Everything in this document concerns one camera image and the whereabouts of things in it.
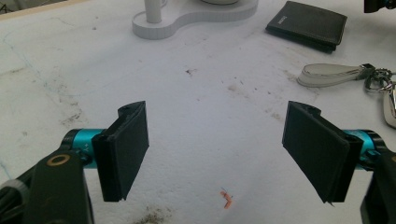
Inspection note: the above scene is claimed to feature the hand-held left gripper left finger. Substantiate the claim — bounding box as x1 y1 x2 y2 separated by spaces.
60 100 150 203

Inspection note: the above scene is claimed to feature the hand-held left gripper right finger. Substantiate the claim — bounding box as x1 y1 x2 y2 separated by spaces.
281 100 387 204

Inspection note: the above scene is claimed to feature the dark leather wallet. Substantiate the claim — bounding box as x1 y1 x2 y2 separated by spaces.
265 0 348 54

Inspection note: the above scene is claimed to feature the small orange scrap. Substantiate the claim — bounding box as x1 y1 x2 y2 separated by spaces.
219 189 233 210

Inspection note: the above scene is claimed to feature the grey strap key fob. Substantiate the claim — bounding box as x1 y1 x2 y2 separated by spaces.
296 63 376 89

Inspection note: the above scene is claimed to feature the silver key ring with key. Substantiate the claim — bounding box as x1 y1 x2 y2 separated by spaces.
363 68 396 129

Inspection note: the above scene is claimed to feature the white stand with post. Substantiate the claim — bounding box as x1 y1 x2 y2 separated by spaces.
132 0 260 40

